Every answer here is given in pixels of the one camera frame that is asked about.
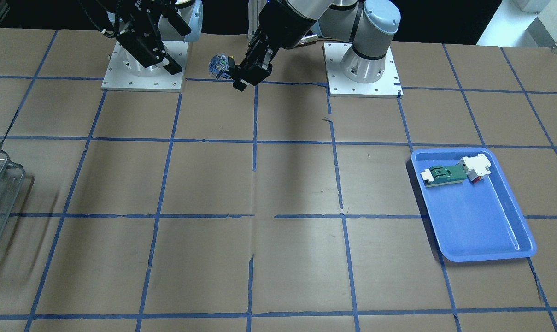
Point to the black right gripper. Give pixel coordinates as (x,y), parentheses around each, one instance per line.
(167,62)

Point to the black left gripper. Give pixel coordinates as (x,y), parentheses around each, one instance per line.
(282,28)

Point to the red emergency stop button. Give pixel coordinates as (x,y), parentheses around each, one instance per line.
(221,66)

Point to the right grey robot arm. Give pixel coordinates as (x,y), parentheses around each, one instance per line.
(112,6)

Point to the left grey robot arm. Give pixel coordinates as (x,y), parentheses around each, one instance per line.
(368,26)

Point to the green terminal block module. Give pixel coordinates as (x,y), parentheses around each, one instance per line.
(443,175)

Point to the white relay module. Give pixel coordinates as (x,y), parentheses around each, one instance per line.
(475,168)

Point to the blue plastic tray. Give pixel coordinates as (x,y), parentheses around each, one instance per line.
(474,222)

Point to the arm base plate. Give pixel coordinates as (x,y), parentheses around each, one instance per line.
(124,73)
(349,75)

